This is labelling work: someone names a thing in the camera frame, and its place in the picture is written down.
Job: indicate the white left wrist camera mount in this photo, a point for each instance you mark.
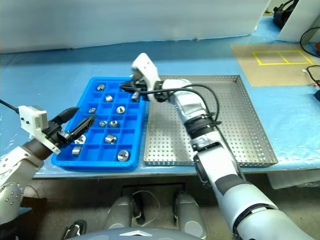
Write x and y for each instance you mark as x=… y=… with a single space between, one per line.
x=30 y=117

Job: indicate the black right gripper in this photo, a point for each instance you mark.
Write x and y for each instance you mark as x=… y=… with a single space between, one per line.
x=143 y=86

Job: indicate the orange box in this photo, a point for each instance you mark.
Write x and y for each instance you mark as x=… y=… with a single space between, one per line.
x=318 y=48

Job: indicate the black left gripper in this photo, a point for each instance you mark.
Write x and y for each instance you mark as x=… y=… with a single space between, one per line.
x=53 y=131

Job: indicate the grey left robot leg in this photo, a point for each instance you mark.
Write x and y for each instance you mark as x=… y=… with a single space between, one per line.
x=120 y=212

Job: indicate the grey robot leg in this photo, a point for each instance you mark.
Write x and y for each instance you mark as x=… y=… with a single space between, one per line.
x=120 y=212
x=187 y=215

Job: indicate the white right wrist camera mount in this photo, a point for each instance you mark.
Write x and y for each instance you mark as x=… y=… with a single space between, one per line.
x=146 y=66

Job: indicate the blue compartment tray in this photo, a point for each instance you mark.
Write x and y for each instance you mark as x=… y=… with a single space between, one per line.
x=100 y=150

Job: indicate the grey robot torso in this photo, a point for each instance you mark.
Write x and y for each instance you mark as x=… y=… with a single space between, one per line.
x=130 y=235

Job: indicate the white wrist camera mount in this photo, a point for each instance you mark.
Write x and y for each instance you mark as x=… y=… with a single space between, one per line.
x=30 y=117
x=146 y=66

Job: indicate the white foam board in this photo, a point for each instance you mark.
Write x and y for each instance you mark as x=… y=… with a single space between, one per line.
x=125 y=20

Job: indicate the white upright panel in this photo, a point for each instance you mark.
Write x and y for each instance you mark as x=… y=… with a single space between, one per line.
x=307 y=15

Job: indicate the black and white shoe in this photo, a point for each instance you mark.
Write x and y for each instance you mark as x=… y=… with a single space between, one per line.
x=75 y=230

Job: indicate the brown cardboard mat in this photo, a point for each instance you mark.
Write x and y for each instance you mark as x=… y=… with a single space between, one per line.
x=275 y=72

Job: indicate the grey right robot leg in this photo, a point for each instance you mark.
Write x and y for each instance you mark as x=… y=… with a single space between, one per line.
x=187 y=215

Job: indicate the perforated steel tray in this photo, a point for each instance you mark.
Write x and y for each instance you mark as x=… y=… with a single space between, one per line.
x=237 y=112

